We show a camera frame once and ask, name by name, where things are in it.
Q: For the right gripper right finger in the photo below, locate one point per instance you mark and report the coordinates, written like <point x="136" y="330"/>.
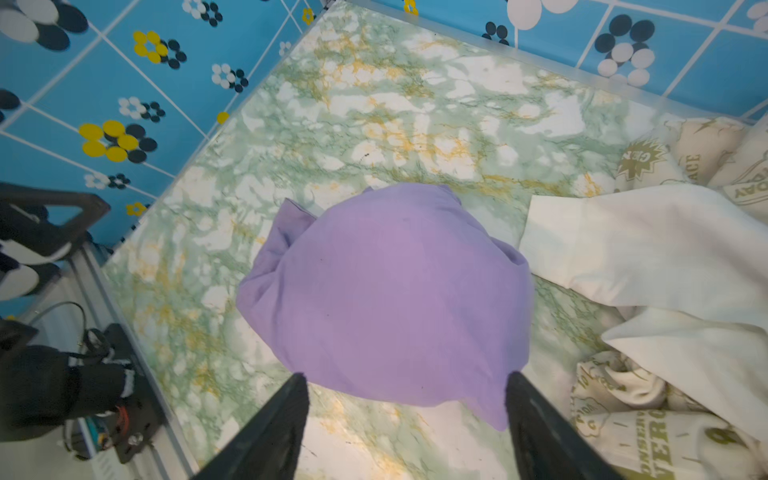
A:
<point x="546" y="446"/>

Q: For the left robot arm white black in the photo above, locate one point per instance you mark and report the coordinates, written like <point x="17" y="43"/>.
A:
<point x="42" y="387"/>

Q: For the cream green printed cloth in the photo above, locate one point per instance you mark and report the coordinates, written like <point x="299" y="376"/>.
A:
<point x="659" y="403"/>

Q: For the purple cloth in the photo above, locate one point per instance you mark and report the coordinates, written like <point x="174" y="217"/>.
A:
<point x="397" y="295"/>

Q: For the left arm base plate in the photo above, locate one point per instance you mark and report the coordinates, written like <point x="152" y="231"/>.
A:
<point x="129" y="414"/>

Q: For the plain white cloth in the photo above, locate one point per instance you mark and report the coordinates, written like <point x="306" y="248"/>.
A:
<point x="693" y="266"/>

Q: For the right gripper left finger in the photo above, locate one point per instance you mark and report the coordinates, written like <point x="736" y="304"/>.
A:
<point x="268" y="446"/>

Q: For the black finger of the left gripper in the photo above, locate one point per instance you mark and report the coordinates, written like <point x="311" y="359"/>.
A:
<point x="44" y="226"/>

